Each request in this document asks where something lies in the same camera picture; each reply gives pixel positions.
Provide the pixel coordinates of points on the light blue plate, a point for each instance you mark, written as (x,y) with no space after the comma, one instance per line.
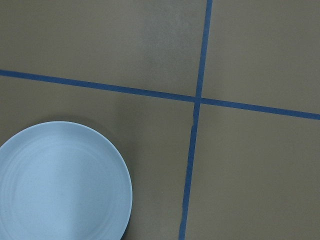
(62,180)

